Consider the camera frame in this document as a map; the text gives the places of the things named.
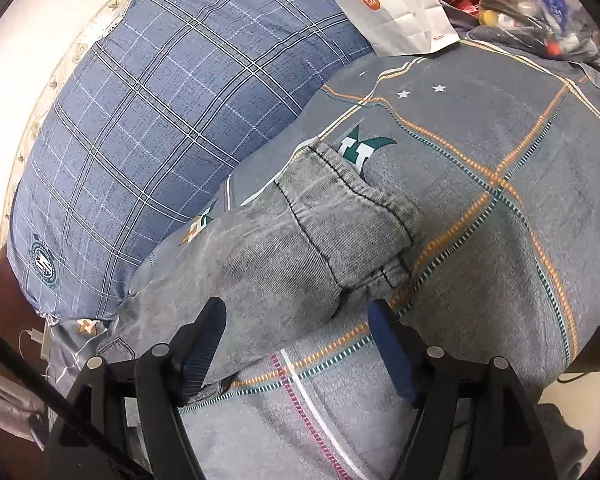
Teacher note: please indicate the grey denim pants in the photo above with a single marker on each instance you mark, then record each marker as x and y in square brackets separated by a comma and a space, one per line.
[280, 263]

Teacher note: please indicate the white charger with cable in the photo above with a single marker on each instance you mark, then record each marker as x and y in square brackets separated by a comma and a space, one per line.
[42, 339]

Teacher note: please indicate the white paper bag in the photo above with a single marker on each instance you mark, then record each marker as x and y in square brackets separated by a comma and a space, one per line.
[401, 27]

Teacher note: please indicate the clear plastic bag of items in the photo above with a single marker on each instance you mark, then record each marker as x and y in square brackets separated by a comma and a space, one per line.
[550, 28]

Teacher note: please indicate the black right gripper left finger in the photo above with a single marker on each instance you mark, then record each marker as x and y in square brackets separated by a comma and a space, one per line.
[124, 421]

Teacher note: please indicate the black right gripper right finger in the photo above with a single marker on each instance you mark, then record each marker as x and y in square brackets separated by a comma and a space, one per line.
[504, 437]

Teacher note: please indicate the blue plaid pillow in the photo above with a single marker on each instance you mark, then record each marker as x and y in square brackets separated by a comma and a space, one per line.
[147, 127]

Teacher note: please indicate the grey star-patterned bed sheet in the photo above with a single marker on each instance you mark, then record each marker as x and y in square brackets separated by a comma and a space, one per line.
[499, 150]

